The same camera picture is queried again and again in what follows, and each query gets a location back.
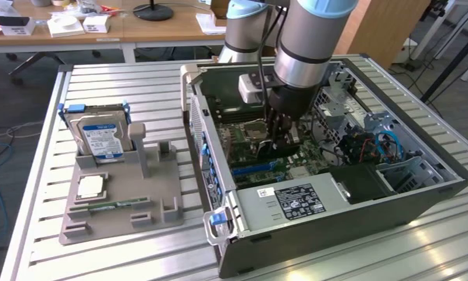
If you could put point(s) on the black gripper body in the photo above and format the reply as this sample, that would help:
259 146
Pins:
292 101

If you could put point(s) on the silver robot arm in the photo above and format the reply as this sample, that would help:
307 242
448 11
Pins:
304 44

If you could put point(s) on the CPU socket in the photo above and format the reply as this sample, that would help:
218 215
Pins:
254 130

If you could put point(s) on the green motherboard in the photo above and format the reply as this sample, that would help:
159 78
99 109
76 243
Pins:
308 155

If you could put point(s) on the silver metal drive cage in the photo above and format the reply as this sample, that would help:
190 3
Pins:
343 117

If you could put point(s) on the blue expansion slot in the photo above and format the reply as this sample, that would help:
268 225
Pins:
254 169

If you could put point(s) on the blue card clip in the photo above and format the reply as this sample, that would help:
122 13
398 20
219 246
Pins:
219 194
215 180

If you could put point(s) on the grey power supply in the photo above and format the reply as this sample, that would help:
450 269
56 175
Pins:
258 210

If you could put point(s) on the silver disk bay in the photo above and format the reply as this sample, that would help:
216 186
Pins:
410 172

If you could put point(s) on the white papers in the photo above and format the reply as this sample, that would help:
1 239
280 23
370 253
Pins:
211 24

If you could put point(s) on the wooden cabinet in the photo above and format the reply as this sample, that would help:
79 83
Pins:
382 29

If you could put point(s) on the blue case latch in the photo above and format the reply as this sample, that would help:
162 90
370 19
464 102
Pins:
218 219

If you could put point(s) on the dark grey PC case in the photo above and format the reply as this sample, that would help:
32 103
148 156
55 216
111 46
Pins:
335 234

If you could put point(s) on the wooden desk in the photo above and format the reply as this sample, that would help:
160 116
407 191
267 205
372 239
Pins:
160 29

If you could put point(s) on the black stand leg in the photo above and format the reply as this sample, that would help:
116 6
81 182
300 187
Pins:
452 65

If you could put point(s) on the hard disk with blue caddy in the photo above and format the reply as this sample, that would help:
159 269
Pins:
99 137

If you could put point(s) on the black lamp base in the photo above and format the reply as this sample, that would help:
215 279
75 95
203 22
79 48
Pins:
152 11

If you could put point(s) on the grey parts rack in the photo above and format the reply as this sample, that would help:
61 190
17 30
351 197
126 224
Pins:
124 210

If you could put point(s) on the silver CPU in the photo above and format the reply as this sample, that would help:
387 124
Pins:
90 186

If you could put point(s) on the green RAM stick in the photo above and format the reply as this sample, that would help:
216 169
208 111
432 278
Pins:
102 206

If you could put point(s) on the small white box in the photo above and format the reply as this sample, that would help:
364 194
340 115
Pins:
96 24

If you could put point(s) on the office chair base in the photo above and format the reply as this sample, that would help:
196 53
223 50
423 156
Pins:
35 61

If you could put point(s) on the white labelled box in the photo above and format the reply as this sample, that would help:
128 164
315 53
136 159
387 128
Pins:
19 29

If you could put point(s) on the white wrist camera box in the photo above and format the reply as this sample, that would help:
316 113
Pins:
250 90

